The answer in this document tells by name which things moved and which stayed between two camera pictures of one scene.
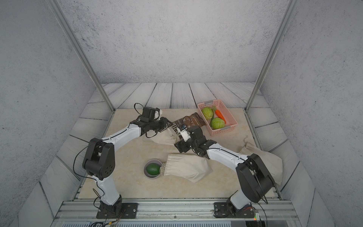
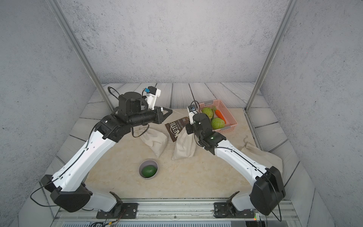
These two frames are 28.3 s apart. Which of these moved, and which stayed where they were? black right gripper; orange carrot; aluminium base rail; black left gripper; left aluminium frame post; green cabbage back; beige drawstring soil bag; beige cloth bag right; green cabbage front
Moved: black left gripper; beige drawstring soil bag; black right gripper
Stayed: green cabbage back; green cabbage front; orange carrot; left aluminium frame post; aluminium base rail; beige cloth bag right
